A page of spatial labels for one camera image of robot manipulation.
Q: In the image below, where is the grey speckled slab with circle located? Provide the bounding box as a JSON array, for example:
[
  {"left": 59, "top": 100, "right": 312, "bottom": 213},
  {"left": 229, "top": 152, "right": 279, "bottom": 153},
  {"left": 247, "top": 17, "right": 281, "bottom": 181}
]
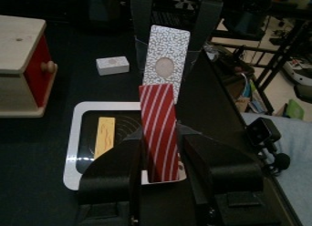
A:
[{"left": 142, "top": 24, "right": 192, "bottom": 105}]

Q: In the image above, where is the yellow wooden toy slab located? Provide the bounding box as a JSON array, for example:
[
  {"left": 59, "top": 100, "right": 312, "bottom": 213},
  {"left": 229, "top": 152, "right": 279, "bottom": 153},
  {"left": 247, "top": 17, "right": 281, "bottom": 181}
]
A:
[{"left": 93, "top": 116, "right": 117, "bottom": 160}]

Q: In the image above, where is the black metal frame stand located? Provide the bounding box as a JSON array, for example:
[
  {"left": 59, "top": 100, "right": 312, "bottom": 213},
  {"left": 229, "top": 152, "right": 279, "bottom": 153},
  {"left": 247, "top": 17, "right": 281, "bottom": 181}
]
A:
[{"left": 210, "top": 19, "right": 312, "bottom": 116}]

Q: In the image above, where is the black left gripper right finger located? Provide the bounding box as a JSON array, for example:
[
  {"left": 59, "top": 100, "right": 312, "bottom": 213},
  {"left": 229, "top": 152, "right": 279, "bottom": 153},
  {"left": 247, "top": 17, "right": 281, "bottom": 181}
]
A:
[{"left": 177, "top": 123, "right": 283, "bottom": 226}]

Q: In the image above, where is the white toy stove black top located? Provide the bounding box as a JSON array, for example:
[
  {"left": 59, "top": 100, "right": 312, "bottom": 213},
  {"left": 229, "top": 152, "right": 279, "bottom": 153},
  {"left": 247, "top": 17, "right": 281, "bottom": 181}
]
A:
[{"left": 62, "top": 101, "right": 189, "bottom": 191}]

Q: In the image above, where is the black table-level camera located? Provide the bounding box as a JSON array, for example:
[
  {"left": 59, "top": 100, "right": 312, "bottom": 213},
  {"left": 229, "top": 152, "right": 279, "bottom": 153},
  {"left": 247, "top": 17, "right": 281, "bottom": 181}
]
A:
[{"left": 245, "top": 117, "right": 283, "bottom": 148}]

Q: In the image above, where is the light blue cloth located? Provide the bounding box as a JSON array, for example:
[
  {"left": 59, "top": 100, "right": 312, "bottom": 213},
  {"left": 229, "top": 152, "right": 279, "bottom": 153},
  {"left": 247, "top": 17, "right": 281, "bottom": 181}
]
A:
[{"left": 240, "top": 111, "right": 312, "bottom": 226}]

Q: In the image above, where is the green flat item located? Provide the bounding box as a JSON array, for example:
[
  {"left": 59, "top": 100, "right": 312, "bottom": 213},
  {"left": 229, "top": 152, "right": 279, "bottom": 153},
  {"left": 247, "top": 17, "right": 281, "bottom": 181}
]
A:
[{"left": 285, "top": 98, "right": 305, "bottom": 121}]

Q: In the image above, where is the dark grey vertical bar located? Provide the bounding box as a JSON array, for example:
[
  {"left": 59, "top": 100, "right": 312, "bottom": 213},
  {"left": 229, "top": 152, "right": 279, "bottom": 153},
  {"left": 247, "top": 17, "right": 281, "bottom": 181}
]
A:
[
  {"left": 189, "top": 0, "right": 225, "bottom": 53},
  {"left": 129, "top": 0, "right": 157, "bottom": 56}
]

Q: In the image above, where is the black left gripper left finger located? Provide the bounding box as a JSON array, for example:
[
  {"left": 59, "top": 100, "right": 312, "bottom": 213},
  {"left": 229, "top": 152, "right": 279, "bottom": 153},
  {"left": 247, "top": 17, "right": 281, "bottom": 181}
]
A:
[{"left": 75, "top": 128, "right": 145, "bottom": 226}]

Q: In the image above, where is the red white-striped toy salmon slab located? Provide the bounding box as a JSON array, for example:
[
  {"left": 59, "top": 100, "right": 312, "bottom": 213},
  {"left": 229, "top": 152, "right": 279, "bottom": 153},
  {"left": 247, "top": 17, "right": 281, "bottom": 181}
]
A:
[{"left": 138, "top": 83, "right": 182, "bottom": 184}]

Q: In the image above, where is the wooden box with red drawer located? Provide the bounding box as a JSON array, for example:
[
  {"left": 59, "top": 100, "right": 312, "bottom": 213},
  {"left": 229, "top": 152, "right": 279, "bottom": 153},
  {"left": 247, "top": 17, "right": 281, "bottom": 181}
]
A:
[{"left": 0, "top": 15, "right": 60, "bottom": 118}]

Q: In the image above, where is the black side panel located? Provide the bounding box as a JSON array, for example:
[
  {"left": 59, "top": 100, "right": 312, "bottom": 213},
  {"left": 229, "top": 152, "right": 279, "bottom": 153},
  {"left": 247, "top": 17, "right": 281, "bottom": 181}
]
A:
[{"left": 177, "top": 49, "right": 261, "bottom": 164}]

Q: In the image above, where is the small white toy block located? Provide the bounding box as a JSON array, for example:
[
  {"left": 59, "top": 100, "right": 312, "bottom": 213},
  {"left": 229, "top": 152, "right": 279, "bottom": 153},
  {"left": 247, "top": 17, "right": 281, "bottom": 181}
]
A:
[{"left": 95, "top": 56, "right": 131, "bottom": 77}]

